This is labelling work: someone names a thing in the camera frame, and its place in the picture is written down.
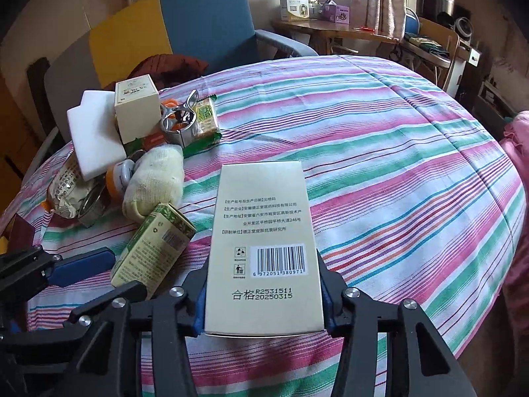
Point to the orange white round gadget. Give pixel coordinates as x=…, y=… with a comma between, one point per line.
x=118, y=178

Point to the green patterned carton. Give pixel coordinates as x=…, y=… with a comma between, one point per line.
x=155, y=248

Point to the purple carton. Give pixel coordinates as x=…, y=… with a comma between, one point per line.
x=341, y=12

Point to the small cream box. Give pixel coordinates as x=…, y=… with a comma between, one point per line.
x=136, y=111

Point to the pink patterned curtain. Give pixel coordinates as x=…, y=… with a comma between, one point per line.
x=384, y=0

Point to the steel cup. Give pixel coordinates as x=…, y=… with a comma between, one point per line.
x=91, y=209

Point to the striped pink green blanket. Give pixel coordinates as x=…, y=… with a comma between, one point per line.
x=372, y=153

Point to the dark red gift box container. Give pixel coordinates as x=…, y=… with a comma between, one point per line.
x=24, y=231

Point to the round white fan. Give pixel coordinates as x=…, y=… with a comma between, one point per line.
x=465, y=29

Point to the white sponge block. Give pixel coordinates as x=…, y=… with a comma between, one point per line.
x=95, y=142
x=94, y=99

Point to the white product box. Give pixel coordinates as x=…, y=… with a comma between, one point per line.
x=295, y=6

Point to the wooden side table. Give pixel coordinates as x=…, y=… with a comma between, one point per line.
x=330, y=33

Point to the grey yellow blue sofa chair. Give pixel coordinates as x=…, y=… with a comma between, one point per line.
x=206, y=20

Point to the small orange packet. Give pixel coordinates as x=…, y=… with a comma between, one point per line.
x=149, y=140

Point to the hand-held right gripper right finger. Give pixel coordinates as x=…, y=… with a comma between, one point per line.
x=327, y=314

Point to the silver can opener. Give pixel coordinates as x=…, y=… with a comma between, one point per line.
x=179, y=118

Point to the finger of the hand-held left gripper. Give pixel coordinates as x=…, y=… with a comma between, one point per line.
x=82, y=265
x=80, y=323

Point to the pink cloth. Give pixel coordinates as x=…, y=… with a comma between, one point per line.
x=516, y=153

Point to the wooden cabinet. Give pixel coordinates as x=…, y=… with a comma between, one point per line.
x=12, y=144

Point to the tall beige barcode box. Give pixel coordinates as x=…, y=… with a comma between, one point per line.
x=260, y=223

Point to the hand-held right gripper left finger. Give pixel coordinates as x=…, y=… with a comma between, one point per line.
x=201, y=312

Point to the orange clear snack bag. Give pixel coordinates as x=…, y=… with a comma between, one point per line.
x=66, y=186

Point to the brown padded jacket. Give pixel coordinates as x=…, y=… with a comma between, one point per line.
x=165, y=66

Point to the green biscuit packet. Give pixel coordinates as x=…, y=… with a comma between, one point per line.
x=205, y=122

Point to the wooden chair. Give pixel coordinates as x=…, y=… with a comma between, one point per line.
x=434, y=45

